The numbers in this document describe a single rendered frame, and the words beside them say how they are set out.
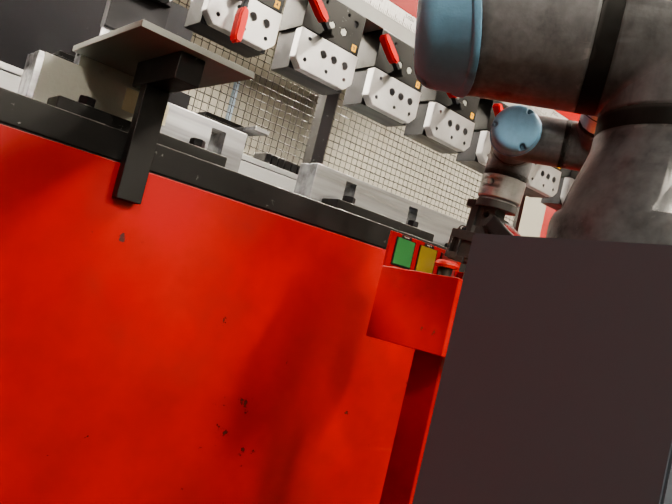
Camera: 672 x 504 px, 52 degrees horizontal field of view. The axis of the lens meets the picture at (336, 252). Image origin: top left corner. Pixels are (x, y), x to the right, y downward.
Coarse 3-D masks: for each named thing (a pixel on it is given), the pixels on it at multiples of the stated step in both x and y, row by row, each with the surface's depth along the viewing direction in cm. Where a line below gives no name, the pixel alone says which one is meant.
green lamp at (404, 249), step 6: (402, 240) 117; (408, 240) 118; (396, 246) 116; (402, 246) 117; (408, 246) 118; (414, 246) 119; (396, 252) 116; (402, 252) 117; (408, 252) 118; (396, 258) 116; (402, 258) 117; (408, 258) 118; (402, 264) 118; (408, 264) 119
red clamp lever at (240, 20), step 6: (240, 0) 125; (246, 0) 122; (240, 6) 123; (246, 6) 122; (240, 12) 122; (246, 12) 122; (234, 18) 123; (240, 18) 122; (246, 18) 122; (234, 24) 122; (240, 24) 121; (234, 30) 122; (240, 30) 122; (234, 36) 121; (240, 36) 122; (234, 42) 122
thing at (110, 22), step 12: (108, 0) 115; (120, 0) 115; (132, 0) 116; (144, 0) 117; (108, 12) 114; (120, 12) 115; (132, 12) 116; (144, 12) 118; (156, 12) 119; (168, 12) 120; (108, 24) 114; (120, 24) 115; (156, 24) 119
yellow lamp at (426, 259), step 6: (420, 252) 120; (426, 252) 122; (432, 252) 123; (420, 258) 121; (426, 258) 122; (432, 258) 123; (420, 264) 121; (426, 264) 122; (432, 264) 123; (420, 270) 121; (426, 270) 122; (432, 270) 123
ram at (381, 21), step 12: (348, 0) 141; (360, 0) 143; (396, 0) 150; (408, 0) 152; (360, 12) 144; (372, 12) 146; (408, 12) 152; (372, 24) 147; (384, 24) 148; (396, 24) 150; (396, 36) 151; (408, 36) 153; (576, 120) 198
